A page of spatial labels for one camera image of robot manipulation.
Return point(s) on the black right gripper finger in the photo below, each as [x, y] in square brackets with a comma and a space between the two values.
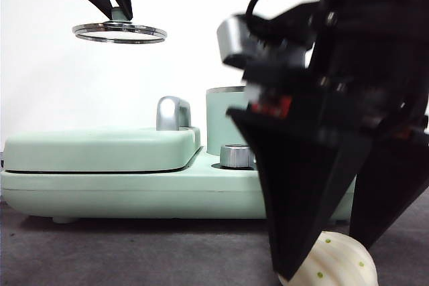
[392, 182]
[295, 182]

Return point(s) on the glass pot lid green knob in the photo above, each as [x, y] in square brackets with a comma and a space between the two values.
[119, 29]

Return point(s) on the pleated bun with green specks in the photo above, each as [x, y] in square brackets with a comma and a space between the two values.
[348, 262]

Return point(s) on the silver control knob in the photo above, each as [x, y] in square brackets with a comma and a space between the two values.
[234, 157]

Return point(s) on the mint green griddle cover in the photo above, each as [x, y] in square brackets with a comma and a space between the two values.
[94, 148]

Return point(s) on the mint green breakfast machine base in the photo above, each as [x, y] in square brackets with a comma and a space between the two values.
[134, 195]

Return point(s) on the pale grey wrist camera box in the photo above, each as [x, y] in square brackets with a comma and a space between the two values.
[231, 38]

